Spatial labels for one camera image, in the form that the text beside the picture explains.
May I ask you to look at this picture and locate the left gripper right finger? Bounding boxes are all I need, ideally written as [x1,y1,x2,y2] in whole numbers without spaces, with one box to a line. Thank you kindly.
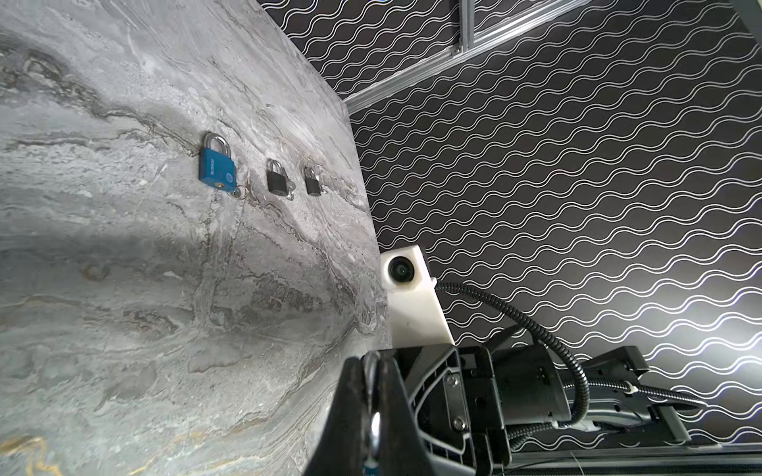
[375,357,435,475]

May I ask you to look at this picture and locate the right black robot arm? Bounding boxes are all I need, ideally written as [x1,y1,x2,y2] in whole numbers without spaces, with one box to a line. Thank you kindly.
[387,280,761,475]

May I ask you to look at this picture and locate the black padlock with key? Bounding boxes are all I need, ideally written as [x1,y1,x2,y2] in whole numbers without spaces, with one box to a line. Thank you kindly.
[266,159,296,200]

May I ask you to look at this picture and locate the blue padlock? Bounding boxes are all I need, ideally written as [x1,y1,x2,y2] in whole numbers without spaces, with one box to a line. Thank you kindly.
[198,132,243,198]
[362,351,381,475]

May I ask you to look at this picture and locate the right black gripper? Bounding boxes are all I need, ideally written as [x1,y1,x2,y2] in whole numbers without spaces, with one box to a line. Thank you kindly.
[392,344,512,475]

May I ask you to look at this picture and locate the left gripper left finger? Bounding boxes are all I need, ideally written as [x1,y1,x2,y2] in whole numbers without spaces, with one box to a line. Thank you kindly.
[304,357,369,475]

